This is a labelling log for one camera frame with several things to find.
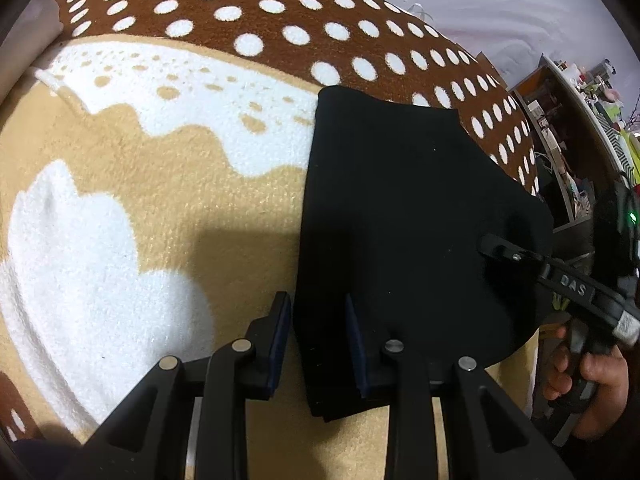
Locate black pants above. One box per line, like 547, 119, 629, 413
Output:
294, 87, 552, 420

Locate beige brown polka-dot blanket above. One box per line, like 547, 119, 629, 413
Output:
1, 0, 539, 479

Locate wooden bookshelf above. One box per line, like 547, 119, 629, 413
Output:
511, 55, 639, 230

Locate person's right hand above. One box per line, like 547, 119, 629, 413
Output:
542, 344, 629, 446

